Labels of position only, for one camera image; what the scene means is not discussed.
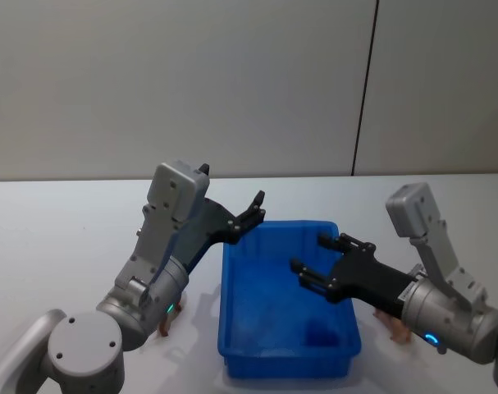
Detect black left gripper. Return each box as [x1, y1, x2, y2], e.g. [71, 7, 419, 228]
[165, 163, 267, 275]

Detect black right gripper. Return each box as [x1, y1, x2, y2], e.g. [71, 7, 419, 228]
[289, 231, 418, 320]

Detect blue plastic bin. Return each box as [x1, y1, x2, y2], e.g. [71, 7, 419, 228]
[217, 219, 363, 380]

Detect small brown object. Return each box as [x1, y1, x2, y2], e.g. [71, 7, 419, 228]
[372, 309, 415, 344]
[158, 301, 185, 339]

